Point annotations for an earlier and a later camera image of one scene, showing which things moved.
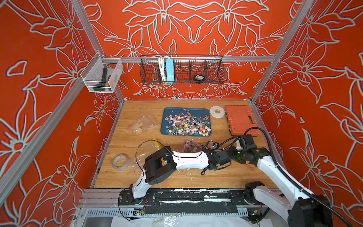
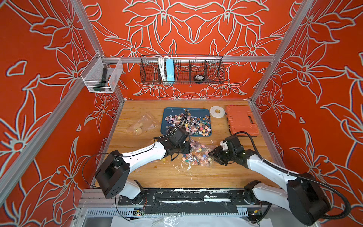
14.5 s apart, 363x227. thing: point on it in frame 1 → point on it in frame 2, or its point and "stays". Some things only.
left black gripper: [217, 168] → [187, 149]
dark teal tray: [185, 121] stays
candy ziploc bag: [146, 123] stays
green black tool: [101, 87] stays
